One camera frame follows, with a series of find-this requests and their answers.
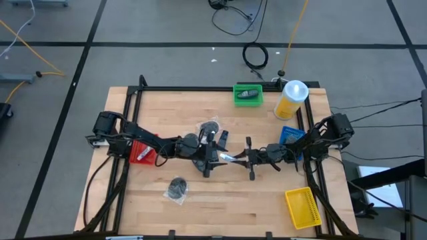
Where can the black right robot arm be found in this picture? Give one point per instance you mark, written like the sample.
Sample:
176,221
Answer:
337,125

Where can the dark blue toiletry tube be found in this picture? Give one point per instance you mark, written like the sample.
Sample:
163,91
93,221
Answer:
248,94

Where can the clear bag with black item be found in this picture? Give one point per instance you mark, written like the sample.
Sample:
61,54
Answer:
177,188
209,127

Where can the small white tube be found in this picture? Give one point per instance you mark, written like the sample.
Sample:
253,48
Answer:
144,153
227,157

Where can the black metal table frame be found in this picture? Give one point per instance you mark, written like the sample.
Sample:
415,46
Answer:
200,88

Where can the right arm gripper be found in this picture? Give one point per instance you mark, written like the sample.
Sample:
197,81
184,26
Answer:
258,156

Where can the white yellow wipes canister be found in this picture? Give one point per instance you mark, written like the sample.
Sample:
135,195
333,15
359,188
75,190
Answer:
289,100

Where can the grey metal floor foot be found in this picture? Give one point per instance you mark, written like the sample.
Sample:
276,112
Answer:
16,78

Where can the yellow plastic basket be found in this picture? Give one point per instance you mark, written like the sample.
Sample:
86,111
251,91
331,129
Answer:
303,208

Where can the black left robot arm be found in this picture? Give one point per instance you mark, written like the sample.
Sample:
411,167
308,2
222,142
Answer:
140,131

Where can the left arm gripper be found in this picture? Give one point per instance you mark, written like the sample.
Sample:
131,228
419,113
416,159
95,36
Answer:
209,153

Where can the blue plastic basket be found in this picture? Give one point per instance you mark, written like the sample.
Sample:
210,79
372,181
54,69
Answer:
290,133

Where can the red plastic basket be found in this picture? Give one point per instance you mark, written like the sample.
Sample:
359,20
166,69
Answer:
135,158

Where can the green plastic basket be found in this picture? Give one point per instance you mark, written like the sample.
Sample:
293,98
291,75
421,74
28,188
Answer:
248,101

